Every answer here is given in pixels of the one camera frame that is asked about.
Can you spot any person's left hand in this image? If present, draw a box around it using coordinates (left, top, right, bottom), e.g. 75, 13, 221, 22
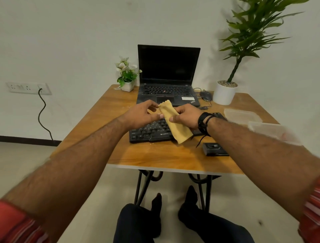
120, 99, 164, 131

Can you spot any person's right hand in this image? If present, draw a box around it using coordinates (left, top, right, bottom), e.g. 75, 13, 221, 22
169, 103, 207, 130

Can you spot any yellow cleaning cloth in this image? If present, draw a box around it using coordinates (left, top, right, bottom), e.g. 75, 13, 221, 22
158, 100, 194, 145

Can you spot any black keyboard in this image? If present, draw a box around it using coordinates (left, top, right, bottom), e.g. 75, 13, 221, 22
129, 112, 228, 144

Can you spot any small black brush tool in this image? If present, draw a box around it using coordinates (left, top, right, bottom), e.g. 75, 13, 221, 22
202, 142, 230, 157

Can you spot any clear plastic container lid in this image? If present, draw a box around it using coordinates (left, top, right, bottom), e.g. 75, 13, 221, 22
223, 108, 263, 126

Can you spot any clear plastic container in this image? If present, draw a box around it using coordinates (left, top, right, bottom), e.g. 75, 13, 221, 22
247, 121, 303, 147

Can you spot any person's right forearm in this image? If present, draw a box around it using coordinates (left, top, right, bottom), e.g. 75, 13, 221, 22
206, 117, 320, 222

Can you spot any person's left forearm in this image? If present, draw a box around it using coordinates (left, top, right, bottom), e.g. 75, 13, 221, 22
2, 117, 130, 243

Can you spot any person's left leg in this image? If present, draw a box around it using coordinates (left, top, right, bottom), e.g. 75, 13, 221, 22
113, 193, 162, 243

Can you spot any person's leg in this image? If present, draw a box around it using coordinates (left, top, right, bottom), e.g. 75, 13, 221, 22
178, 185, 255, 243
113, 193, 162, 243

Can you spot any person's right leg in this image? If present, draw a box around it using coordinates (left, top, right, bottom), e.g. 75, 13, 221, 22
178, 185, 255, 243

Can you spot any black wristband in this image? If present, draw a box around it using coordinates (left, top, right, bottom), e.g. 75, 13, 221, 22
196, 112, 218, 148

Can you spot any black computer mouse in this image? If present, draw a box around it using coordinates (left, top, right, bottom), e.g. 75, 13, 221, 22
199, 90, 213, 102

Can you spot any tall green plant white pot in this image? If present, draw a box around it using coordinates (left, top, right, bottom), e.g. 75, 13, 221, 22
212, 0, 310, 106

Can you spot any small white flower pot plant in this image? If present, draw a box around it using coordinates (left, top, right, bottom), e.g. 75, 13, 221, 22
115, 56, 142, 92

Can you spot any black laptop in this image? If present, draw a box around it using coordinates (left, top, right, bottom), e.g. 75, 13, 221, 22
136, 44, 201, 107

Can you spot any black skirting board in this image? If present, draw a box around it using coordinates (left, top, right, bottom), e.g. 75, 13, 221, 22
0, 135, 62, 147

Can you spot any red right sleeve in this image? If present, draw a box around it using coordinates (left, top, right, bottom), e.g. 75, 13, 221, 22
297, 178, 320, 243

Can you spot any red sleeve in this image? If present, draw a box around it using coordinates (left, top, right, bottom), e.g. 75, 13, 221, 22
0, 199, 49, 243
297, 178, 320, 243

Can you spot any red left sleeve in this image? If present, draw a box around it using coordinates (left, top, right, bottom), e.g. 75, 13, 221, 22
0, 199, 49, 243

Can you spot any black mouse cable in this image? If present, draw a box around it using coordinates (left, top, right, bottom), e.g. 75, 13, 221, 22
193, 87, 213, 107

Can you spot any black metal table frame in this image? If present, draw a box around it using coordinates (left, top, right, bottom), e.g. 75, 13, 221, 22
134, 170, 222, 213

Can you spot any black power cable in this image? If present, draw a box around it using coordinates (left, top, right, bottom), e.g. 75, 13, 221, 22
37, 88, 54, 141

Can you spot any white wall socket panel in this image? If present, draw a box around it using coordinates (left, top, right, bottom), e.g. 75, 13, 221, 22
6, 82, 52, 95

